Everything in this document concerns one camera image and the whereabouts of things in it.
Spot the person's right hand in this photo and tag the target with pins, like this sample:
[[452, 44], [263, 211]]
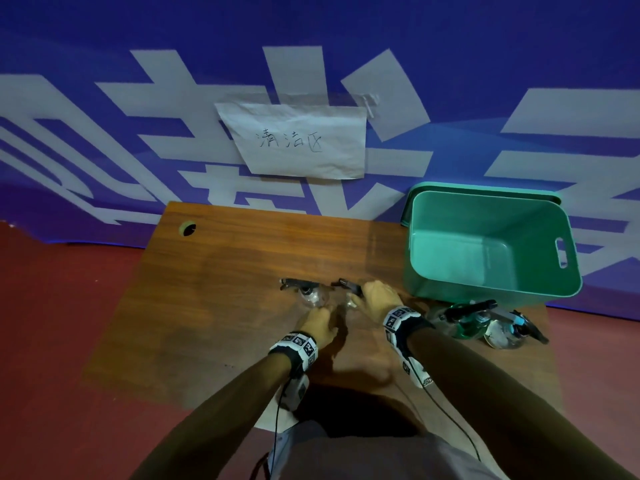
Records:
[[380, 299]]

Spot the person's left hand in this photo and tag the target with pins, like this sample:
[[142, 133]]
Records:
[[320, 327]]

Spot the clear spray bottle black sprayer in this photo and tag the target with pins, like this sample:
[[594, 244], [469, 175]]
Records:
[[505, 337], [472, 308], [347, 283], [312, 296]]

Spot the person's right forearm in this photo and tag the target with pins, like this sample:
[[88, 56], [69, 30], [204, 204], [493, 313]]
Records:
[[500, 404]]

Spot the person's left forearm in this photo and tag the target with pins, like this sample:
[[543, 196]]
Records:
[[220, 424]]

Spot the person's grey shirt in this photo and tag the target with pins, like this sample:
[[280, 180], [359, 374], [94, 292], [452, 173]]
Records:
[[375, 459]]

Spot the right marker wristband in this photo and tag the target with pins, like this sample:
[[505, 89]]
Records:
[[400, 317]]

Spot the marker wristband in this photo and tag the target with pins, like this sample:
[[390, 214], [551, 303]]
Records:
[[295, 342], [400, 317]]

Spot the left marker wristband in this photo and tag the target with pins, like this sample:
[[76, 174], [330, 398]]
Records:
[[295, 342]]

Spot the green plastic storage box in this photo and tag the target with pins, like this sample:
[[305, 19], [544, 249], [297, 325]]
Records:
[[500, 219]]

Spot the white paper sign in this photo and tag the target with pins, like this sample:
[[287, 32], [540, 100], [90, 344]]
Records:
[[300, 159]]

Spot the clear tape strip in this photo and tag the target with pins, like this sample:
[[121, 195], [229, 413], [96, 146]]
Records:
[[370, 100]]

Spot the blue banner with white print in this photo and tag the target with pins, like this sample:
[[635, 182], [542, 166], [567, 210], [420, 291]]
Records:
[[450, 34]]

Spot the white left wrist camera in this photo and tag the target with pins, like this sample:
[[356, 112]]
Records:
[[295, 392]]

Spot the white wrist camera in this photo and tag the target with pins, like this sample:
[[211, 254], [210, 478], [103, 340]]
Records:
[[417, 369], [295, 392]]

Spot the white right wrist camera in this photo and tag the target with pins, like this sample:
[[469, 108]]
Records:
[[417, 369]]

